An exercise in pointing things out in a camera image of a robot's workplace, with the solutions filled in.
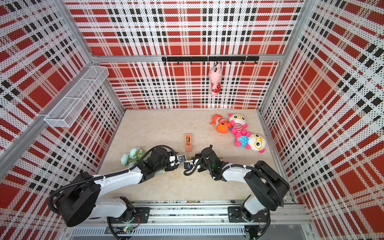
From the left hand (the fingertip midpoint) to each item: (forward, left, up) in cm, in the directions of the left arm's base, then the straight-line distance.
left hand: (178, 154), depth 88 cm
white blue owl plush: (+9, -49, 0) cm, 49 cm away
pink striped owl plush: (+25, -40, -1) cm, 47 cm away
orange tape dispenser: (+10, -5, -4) cm, 12 cm away
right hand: (0, -11, -1) cm, 11 cm away
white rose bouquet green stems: (-1, +26, -1) cm, 26 cm away
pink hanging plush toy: (+39, -23, +29) cm, 54 cm away
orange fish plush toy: (+22, -28, +1) cm, 36 cm away
